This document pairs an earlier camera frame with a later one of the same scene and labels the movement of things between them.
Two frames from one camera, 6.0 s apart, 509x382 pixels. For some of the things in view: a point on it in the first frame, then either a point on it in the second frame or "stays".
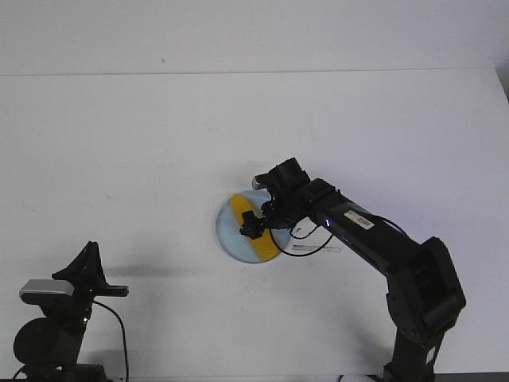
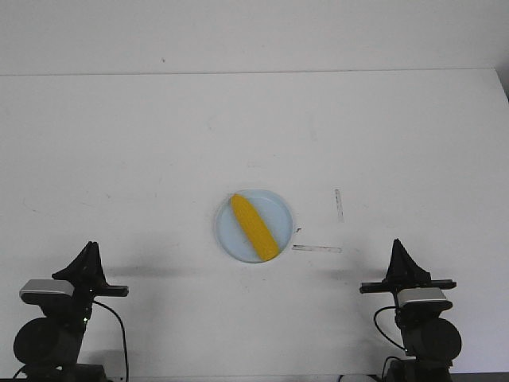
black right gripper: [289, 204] to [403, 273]
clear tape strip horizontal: [316, 248] stays
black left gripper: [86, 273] stays
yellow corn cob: [264, 244] stays
